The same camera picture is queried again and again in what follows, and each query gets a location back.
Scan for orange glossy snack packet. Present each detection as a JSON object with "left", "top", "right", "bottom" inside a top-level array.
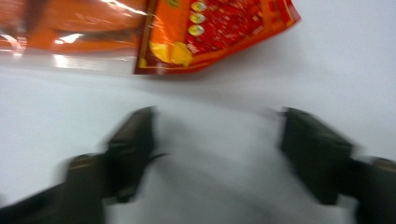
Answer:
[{"left": 0, "top": 0, "right": 150, "bottom": 76}]

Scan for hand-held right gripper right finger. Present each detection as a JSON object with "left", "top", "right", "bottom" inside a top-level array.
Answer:
[{"left": 278, "top": 106, "right": 396, "bottom": 206}]

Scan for orange red snack packet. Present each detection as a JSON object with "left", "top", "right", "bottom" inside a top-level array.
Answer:
[{"left": 134, "top": 0, "right": 302, "bottom": 76}]

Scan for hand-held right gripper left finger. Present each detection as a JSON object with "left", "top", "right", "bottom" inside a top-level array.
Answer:
[{"left": 64, "top": 105, "right": 157, "bottom": 204}]

